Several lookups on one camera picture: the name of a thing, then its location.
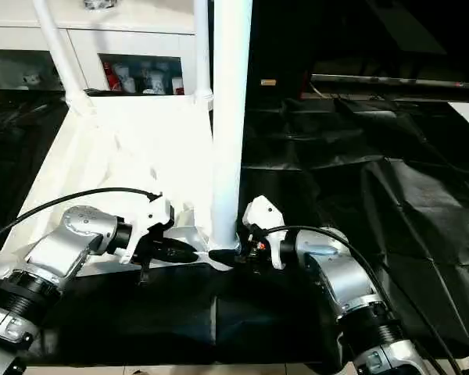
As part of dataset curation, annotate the white plastic table top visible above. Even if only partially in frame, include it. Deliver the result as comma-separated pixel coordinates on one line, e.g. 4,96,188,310
0,93,243,292

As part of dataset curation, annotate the black glossy mat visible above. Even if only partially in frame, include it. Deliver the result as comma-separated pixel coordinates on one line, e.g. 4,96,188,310
0,87,469,368

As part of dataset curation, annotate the patterned white jar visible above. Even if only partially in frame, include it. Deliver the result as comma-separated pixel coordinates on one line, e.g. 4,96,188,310
147,70,164,95

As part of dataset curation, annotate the red packet in cabinet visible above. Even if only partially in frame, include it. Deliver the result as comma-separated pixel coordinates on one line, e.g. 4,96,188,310
102,61,116,92

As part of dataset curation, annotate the white cabinet with glass doors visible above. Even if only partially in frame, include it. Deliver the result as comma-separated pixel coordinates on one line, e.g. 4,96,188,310
0,0,199,97

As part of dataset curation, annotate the black long pole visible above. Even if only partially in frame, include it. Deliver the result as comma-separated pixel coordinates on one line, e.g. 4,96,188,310
310,73,469,93

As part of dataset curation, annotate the black backdrop cloth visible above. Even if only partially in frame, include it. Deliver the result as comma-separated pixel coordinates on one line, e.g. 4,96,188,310
249,0,469,98

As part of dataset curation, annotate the grey ornament on cabinet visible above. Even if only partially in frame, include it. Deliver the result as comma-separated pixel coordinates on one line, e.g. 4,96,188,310
83,0,121,12

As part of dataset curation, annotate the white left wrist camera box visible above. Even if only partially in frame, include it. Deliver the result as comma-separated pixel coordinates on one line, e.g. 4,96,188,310
119,191,176,266

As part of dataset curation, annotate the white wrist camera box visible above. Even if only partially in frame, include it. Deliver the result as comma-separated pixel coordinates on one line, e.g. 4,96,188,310
119,191,176,266
242,194,288,271

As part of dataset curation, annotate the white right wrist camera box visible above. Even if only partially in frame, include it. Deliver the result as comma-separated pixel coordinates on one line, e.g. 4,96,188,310
242,194,288,271

